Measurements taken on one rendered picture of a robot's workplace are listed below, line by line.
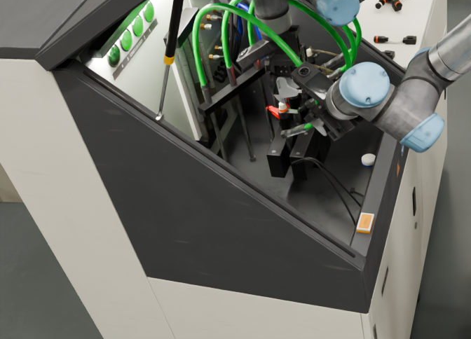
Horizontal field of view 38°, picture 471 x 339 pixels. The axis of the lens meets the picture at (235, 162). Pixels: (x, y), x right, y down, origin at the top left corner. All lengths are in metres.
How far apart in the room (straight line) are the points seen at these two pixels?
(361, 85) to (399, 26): 1.01
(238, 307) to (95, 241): 0.40
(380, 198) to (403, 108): 0.47
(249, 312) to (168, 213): 0.36
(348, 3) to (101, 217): 0.77
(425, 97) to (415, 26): 0.93
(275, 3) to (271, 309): 0.74
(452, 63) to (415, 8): 1.00
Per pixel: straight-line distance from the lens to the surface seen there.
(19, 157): 1.65
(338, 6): 1.35
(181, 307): 1.85
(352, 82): 1.14
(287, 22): 1.51
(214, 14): 1.95
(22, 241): 3.31
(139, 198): 1.54
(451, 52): 1.23
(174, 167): 1.41
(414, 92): 1.22
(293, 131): 1.55
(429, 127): 1.19
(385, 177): 1.66
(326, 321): 1.67
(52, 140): 1.54
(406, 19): 2.17
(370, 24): 2.16
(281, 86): 1.61
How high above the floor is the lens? 2.10
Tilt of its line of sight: 40 degrees down
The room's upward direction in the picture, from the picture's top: 16 degrees counter-clockwise
